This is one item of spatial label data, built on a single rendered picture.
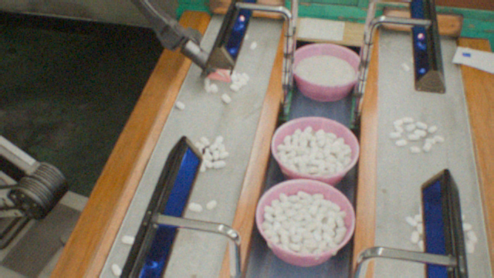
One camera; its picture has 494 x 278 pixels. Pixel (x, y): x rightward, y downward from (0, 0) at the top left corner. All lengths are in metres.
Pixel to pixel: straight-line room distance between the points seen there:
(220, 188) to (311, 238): 0.31
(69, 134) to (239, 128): 1.42
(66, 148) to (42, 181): 1.29
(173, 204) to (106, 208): 0.48
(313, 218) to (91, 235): 0.61
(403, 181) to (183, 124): 0.71
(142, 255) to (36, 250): 0.93
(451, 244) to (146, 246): 0.56
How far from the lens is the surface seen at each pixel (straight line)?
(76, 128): 3.05
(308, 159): 1.70
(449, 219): 1.12
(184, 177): 1.17
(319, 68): 2.08
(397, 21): 1.65
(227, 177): 1.63
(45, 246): 1.91
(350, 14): 2.28
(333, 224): 1.54
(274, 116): 1.80
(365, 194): 1.59
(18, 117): 3.24
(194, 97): 1.92
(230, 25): 1.59
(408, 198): 1.64
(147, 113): 1.84
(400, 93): 2.01
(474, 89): 2.07
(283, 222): 1.52
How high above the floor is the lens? 1.92
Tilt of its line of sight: 45 degrees down
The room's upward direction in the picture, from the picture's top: 1 degrees counter-clockwise
